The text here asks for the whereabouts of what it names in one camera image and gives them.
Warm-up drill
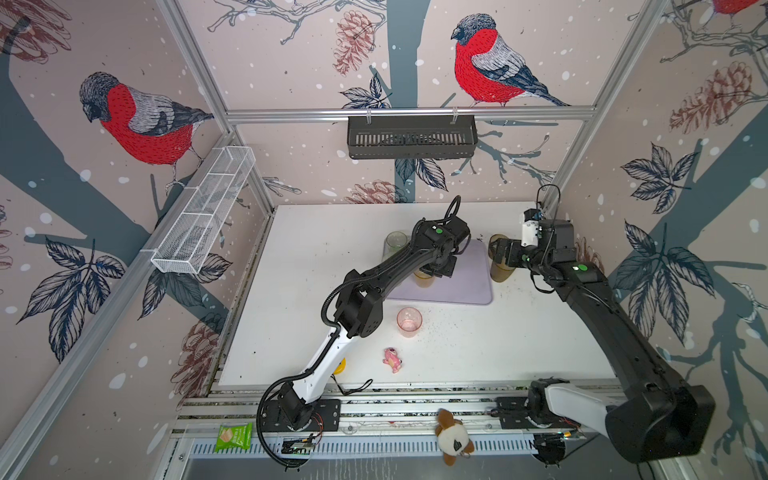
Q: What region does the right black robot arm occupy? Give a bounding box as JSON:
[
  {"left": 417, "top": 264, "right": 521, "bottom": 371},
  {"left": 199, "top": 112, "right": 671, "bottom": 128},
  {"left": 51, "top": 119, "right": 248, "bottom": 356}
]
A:
[{"left": 488, "top": 205, "right": 716, "bottom": 464}]

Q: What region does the bright green plastic cup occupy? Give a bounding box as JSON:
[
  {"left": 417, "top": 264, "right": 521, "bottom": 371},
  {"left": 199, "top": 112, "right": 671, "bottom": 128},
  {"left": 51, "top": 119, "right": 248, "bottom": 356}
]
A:
[{"left": 382, "top": 231, "right": 409, "bottom": 260}]

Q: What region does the black hanging wall basket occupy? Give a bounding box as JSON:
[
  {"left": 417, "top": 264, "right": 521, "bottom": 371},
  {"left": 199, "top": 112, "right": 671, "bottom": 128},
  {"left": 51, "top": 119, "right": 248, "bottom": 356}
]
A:
[{"left": 347, "top": 115, "right": 478, "bottom": 160}]

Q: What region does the brown textured cup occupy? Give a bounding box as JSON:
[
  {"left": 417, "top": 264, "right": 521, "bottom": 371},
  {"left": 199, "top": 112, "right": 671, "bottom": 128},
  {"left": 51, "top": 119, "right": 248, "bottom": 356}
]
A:
[
  {"left": 488, "top": 234, "right": 509, "bottom": 263},
  {"left": 490, "top": 262, "right": 516, "bottom": 283}
]

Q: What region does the brown white plush toy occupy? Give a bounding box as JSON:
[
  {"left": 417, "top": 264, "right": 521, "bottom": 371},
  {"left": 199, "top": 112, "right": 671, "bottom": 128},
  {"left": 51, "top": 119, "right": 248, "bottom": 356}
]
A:
[{"left": 435, "top": 409, "right": 475, "bottom": 466}]

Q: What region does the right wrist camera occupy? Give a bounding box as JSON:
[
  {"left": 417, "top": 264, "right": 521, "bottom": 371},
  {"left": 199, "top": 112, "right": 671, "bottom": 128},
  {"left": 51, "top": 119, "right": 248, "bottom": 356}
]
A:
[{"left": 521, "top": 208, "right": 541, "bottom": 248}]

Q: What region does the yellow plastic cup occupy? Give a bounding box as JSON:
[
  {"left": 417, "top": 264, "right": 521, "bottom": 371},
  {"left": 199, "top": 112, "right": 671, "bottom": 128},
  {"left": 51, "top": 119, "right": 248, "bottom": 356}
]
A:
[{"left": 414, "top": 270, "right": 435, "bottom": 288}]

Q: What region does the lavender plastic tray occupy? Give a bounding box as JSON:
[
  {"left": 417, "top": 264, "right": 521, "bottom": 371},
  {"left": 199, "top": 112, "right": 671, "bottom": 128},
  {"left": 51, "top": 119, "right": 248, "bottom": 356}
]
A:
[{"left": 387, "top": 239, "right": 493, "bottom": 306}]

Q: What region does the near brown textured cup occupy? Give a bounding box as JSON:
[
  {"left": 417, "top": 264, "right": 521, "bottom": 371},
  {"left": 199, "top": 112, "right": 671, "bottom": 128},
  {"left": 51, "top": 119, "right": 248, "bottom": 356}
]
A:
[{"left": 490, "top": 262, "right": 516, "bottom": 283}]

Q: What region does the pink plastic cup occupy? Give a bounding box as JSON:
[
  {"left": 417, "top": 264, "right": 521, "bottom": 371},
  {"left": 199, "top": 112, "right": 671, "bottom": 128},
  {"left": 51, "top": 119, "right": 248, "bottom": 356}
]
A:
[{"left": 396, "top": 307, "right": 423, "bottom": 338}]

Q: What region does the white wire mesh basket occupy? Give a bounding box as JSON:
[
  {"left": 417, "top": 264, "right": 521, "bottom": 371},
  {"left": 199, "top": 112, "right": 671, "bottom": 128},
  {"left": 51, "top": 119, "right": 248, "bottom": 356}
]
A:
[{"left": 152, "top": 146, "right": 255, "bottom": 275}]

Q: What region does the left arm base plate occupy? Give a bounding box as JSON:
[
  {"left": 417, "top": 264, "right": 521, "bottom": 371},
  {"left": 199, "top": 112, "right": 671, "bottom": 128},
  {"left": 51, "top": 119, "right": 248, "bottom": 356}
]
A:
[{"left": 257, "top": 399, "right": 341, "bottom": 433}]

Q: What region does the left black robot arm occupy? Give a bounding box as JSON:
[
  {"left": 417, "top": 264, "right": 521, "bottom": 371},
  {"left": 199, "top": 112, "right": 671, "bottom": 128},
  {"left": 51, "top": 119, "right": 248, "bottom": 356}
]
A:
[{"left": 255, "top": 195, "right": 471, "bottom": 470}]

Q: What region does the yellow tape measure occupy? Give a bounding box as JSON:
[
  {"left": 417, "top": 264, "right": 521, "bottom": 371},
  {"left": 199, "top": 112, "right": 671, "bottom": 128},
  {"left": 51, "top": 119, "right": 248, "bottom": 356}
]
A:
[{"left": 333, "top": 359, "right": 346, "bottom": 375}]

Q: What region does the far brown textured cup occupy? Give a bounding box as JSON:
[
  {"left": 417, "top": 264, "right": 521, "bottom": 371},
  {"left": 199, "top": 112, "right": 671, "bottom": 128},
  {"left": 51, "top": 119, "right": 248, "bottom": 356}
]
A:
[{"left": 488, "top": 234, "right": 509, "bottom": 263}]

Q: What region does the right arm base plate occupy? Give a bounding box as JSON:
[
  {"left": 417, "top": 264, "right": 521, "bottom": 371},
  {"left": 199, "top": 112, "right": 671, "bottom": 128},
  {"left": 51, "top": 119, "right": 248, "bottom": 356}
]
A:
[{"left": 491, "top": 396, "right": 581, "bottom": 430}]

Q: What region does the green snack packet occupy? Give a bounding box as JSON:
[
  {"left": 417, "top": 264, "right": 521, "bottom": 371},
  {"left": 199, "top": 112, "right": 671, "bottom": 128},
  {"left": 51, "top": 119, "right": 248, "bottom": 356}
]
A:
[{"left": 214, "top": 423, "right": 253, "bottom": 453}]

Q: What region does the small pink toy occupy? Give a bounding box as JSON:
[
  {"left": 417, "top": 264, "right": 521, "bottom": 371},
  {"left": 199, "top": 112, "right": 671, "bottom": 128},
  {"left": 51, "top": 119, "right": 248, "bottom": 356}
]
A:
[{"left": 383, "top": 347, "right": 402, "bottom": 374}]

